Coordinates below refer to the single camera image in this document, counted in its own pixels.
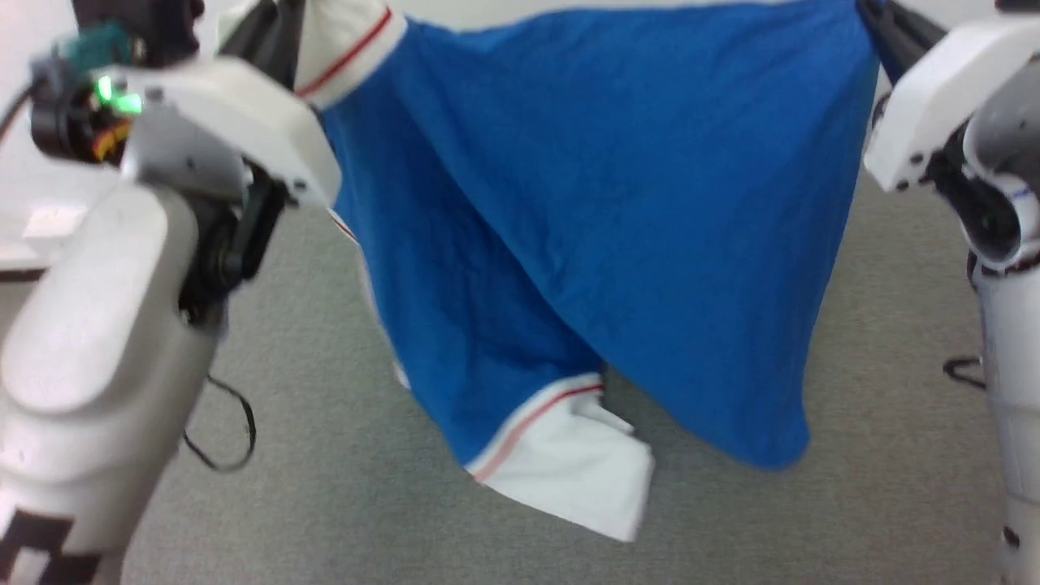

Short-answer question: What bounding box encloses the white wall ledge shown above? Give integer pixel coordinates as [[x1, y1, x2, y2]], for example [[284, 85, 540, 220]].
[[0, 203, 86, 269]]

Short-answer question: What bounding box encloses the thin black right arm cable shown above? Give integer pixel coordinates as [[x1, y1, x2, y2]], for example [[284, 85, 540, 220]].
[[942, 356, 986, 391]]

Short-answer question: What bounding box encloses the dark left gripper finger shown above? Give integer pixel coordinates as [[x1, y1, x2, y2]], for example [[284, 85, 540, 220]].
[[218, 0, 308, 89]]

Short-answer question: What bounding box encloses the blue garment with white trim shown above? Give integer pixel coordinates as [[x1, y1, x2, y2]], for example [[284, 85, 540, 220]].
[[294, 0, 882, 544]]

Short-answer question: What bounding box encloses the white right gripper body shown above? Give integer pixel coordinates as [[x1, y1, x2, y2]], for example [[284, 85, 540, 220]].
[[861, 16, 1012, 193]]

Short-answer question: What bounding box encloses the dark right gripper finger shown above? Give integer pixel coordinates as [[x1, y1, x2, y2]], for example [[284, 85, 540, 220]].
[[856, 0, 950, 82]]

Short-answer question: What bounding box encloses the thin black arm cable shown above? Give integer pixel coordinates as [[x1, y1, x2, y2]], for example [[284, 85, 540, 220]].
[[942, 356, 986, 391], [0, 77, 258, 474]]

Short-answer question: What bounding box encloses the grey fabric sofa cushion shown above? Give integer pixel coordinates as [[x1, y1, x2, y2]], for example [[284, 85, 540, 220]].
[[122, 167, 1008, 585]]

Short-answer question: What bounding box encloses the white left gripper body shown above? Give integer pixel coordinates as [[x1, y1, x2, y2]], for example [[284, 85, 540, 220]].
[[114, 57, 342, 210]]

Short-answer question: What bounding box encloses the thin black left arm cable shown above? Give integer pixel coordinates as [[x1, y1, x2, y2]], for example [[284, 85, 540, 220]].
[[0, 77, 258, 474]]

